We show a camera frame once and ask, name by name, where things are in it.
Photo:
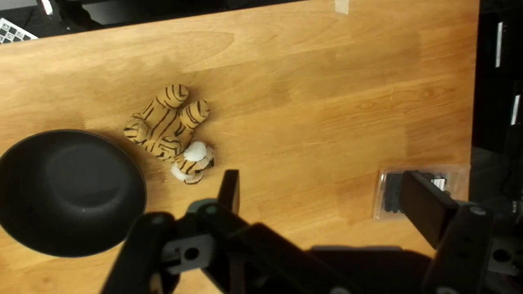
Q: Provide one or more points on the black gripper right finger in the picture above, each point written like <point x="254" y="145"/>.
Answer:
<point x="431" y="206"/>

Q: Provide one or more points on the black bowl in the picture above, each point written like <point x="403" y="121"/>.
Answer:
<point x="71" y="184"/>

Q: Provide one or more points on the white computer keyboard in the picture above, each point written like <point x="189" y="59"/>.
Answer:
<point x="14" y="31"/>

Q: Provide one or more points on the clear plastic packet black part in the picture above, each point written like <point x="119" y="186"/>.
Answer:
<point x="388" y="189"/>

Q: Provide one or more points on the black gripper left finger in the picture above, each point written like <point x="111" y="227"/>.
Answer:
<point x="230" y="189"/>

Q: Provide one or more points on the tiger plush toy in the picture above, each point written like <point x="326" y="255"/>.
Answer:
<point x="165" y="124"/>

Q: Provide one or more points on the black cabinet with white labels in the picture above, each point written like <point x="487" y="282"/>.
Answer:
<point x="491" y="98"/>

